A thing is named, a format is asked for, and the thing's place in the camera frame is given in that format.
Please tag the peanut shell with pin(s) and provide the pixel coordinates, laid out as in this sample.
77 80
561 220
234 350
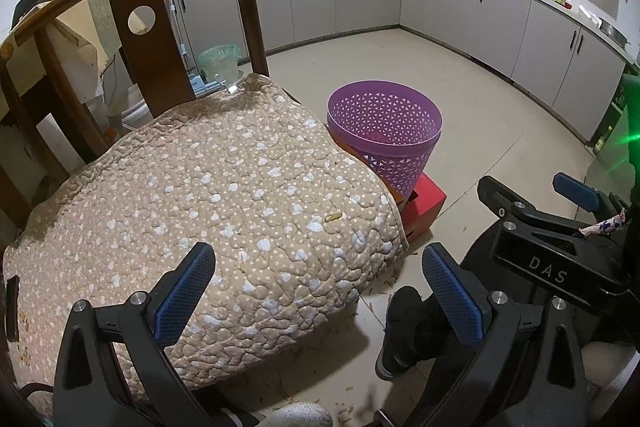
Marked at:
332 217

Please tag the white red candy wrapper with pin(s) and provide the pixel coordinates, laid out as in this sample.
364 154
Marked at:
600 228

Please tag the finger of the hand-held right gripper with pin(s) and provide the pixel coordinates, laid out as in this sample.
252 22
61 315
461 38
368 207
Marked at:
510 207
577 192

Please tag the purple plastic basket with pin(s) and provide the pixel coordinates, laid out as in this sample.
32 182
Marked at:
385 142

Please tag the grey kitchen base cabinets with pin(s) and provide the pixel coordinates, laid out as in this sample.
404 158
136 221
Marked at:
450 2

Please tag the brown wooden chair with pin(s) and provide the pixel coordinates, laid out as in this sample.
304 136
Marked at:
150 57

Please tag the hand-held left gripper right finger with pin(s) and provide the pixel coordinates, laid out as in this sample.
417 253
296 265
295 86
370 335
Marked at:
452 297

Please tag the clear plastic clip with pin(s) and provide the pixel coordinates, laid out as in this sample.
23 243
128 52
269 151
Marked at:
231 88

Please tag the bin with green bag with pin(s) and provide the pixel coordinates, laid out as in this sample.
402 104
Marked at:
220 62

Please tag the white fuzzy slipper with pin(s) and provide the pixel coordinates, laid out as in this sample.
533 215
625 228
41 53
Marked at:
610 363
300 414

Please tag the black shoe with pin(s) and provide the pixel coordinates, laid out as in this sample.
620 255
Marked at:
405 332

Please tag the cream tablecloth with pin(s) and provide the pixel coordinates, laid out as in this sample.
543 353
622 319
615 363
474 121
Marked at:
75 42

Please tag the red cardboard box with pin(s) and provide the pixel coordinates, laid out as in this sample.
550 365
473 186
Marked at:
425 202

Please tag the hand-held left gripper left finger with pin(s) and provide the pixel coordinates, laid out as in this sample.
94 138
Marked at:
185 292

